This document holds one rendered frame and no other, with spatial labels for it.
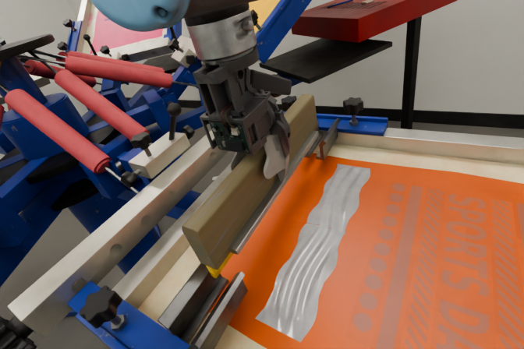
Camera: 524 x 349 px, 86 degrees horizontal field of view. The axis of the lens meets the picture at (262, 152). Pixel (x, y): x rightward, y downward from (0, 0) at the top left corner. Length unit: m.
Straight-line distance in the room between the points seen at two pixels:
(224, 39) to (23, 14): 4.40
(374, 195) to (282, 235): 0.19
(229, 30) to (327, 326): 0.38
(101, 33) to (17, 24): 2.81
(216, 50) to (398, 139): 0.46
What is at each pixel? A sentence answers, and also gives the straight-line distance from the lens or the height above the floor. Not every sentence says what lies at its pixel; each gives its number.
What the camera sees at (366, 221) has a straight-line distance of 0.53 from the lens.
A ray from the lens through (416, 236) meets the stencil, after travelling 0.52.
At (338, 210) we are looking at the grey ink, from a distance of 0.54.
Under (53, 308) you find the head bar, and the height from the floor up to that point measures 1.02.
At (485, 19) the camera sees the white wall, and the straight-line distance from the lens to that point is 2.38.
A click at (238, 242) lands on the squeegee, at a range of 0.39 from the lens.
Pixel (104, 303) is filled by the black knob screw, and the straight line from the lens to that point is 0.44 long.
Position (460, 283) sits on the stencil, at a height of 0.95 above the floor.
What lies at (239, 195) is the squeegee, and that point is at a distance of 0.38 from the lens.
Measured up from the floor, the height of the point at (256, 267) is 0.95.
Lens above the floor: 1.36
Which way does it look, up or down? 33 degrees down
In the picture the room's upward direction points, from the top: 15 degrees counter-clockwise
